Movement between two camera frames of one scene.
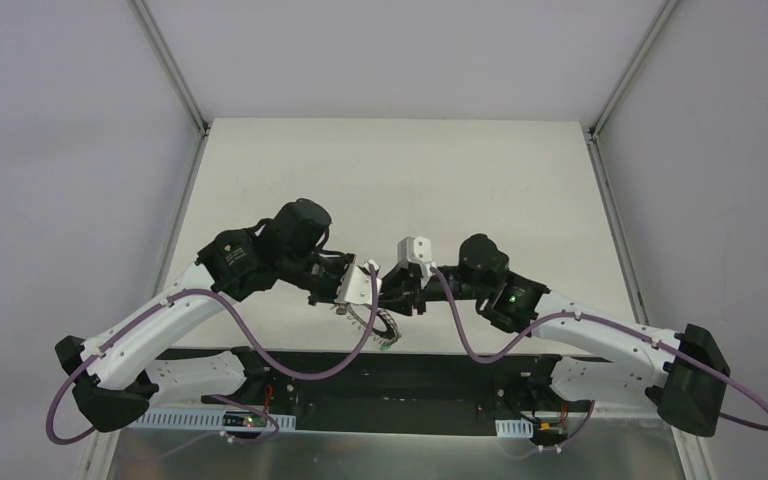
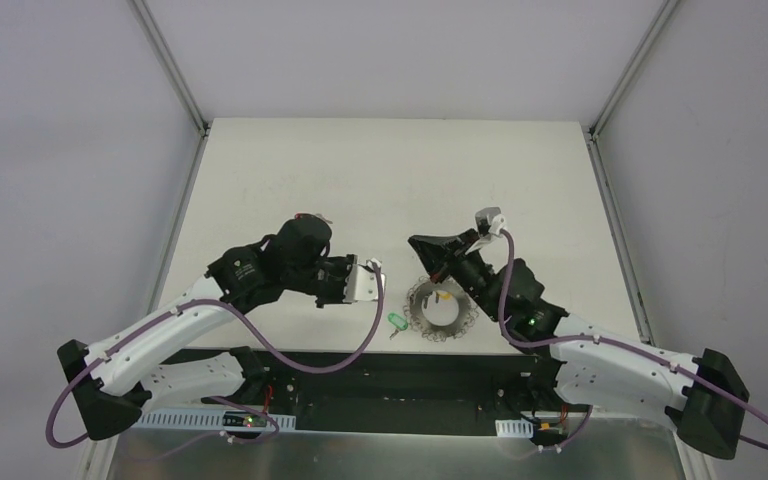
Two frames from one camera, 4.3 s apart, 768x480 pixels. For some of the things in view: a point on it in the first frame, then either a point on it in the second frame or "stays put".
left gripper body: [330, 284] stays put
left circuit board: [243, 419] stays put
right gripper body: [412, 291] to [454, 259]
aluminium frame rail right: [628, 74] stays put
